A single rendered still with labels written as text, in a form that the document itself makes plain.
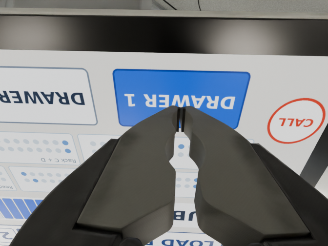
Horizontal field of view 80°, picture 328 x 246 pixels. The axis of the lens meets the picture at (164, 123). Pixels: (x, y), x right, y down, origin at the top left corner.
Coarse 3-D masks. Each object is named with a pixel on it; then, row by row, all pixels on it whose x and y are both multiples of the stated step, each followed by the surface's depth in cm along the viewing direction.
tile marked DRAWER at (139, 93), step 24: (120, 72) 13; (144, 72) 13; (168, 72) 13; (192, 72) 13; (216, 72) 13; (240, 72) 13; (120, 96) 14; (144, 96) 14; (168, 96) 14; (192, 96) 14; (216, 96) 14; (240, 96) 14; (120, 120) 15; (240, 120) 15
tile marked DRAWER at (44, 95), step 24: (0, 72) 14; (24, 72) 14; (48, 72) 14; (72, 72) 14; (0, 96) 15; (24, 96) 15; (48, 96) 15; (72, 96) 14; (0, 120) 16; (24, 120) 16; (48, 120) 16; (72, 120) 16; (96, 120) 16
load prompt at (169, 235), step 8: (0, 232) 25; (8, 232) 25; (16, 232) 25; (168, 232) 24; (176, 232) 24; (184, 232) 24; (192, 232) 24; (0, 240) 26; (8, 240) 26; (160, 240) 25; (168, 240) 25; (176, 240) 25; (184, 240) 25; (192, 240) 24; (200, 240) 24; (208, 240) 24
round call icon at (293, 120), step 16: (288, 96) 14; (304, 96) 14; (320, 96) 14; (272, 112) 15; (288, 112) 15; (304, 112) 14; (320, 112) 14; (272, 128) 15; (288, 128) 15; (304, 128) 15; (320, 128) 15; (272, 144) 16; (288, 144) 16; (304, 144) 16
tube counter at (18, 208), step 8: (0, 200) 22; (8, 200) 21; (16, 200) 21; (24, 200) 21; (32, 200) 21; (40, 200) 21; (0, 208) 22; (8, 208) 22; (16, 208) 22; (24, 208) 22; (32, 208) 22; (0, 216) 23; (8, 216) 23; (16, 216) 23; (24, 216) 23
